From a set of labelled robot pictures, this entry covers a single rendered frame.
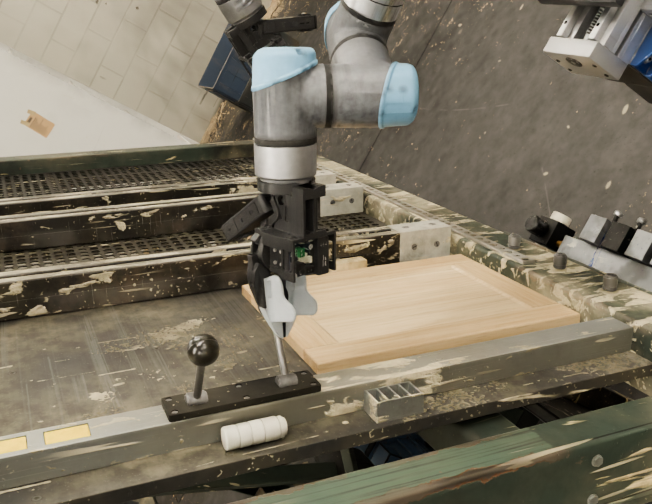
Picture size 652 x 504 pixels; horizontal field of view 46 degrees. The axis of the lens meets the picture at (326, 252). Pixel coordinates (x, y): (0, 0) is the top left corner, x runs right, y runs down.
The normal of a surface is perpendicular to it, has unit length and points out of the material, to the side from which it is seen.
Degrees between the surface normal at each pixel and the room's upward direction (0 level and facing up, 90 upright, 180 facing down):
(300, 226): 35
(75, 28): 90
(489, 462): 60
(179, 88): 90
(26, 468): 90
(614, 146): 0
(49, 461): 90
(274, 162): 55
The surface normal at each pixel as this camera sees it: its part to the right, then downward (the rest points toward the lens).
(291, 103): 0.15, 0.33
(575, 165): -0.80, -0.37
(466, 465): 0.00, -0.95
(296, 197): -0.73, 0.20
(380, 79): 0.07, -0.27
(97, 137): 0.38, 0.31
